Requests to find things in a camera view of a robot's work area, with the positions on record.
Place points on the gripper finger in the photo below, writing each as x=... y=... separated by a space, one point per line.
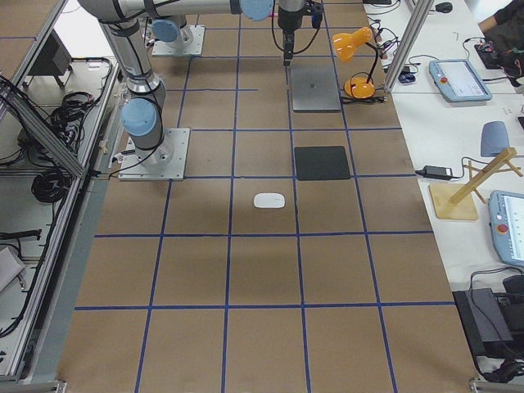
x=288 y=44

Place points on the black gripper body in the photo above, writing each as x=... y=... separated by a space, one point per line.
x=288 y=24

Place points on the white computer mouse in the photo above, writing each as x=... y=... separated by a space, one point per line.
x=269 y=200

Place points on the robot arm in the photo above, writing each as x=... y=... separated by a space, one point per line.
x=229 y=5
x=142 y=115

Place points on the black mousepad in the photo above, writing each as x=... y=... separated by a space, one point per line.
x=321 y=163

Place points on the orange desk lamp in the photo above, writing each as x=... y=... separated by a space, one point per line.
x=345 y=46

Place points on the grey closed laptop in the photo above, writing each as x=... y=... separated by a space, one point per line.
x=314 y=89

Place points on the blue teach pendant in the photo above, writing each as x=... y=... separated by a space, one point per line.
x=506 y=225
x=457 y=81

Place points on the black power adapter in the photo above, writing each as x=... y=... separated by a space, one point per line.
x=437 y=172

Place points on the grey chair back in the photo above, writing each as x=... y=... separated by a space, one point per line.
x=494 y=138

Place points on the wooden stand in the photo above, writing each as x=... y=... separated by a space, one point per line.
x=455 y=201

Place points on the black box device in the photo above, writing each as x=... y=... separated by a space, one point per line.
x=483 y=323

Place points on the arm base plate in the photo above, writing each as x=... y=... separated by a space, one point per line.
x=171 y=41
x=166 y=163

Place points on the aluminium frame post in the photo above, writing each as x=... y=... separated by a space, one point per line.
x=411 y=32

